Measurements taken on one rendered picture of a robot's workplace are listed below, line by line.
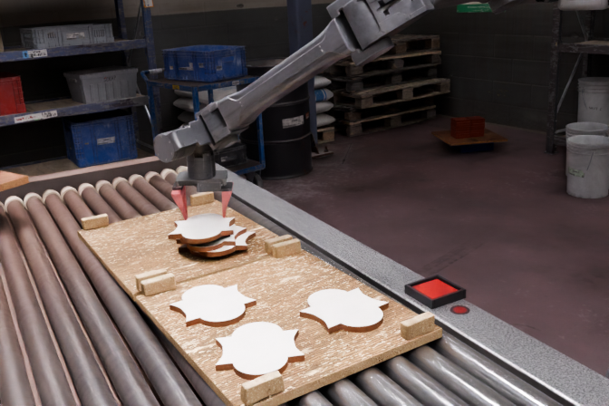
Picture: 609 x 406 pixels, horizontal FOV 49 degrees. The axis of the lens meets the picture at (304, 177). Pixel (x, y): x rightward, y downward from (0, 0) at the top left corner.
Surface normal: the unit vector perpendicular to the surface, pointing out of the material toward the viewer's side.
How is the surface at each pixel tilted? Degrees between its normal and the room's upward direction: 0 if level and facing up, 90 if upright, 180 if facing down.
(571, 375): 0
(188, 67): 92
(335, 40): 90
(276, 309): 0
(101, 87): 96
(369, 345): 0
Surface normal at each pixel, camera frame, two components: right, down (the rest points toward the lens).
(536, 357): -0.05, -0.96
